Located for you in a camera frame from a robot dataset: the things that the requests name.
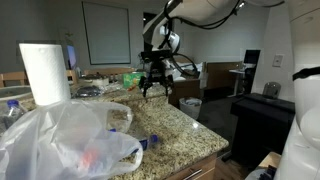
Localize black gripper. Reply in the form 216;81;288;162
139;50;173;97

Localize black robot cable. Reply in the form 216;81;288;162
159;0;286;78

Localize black stand cabinet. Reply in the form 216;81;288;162
230;93;295;169

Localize clear plastic bag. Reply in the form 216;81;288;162
0;100;143;180

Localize white paper towel roll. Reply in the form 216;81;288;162
19;43;71;106

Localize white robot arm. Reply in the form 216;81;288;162
142;0;320;180

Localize clear bottle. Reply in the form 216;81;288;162
134;134;159;151

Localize green tissue box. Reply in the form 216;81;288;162
123;72;145;88

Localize wall outlet plate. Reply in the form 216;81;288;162
272;54;284;67

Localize bottle far left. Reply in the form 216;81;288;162
0;100;27;133

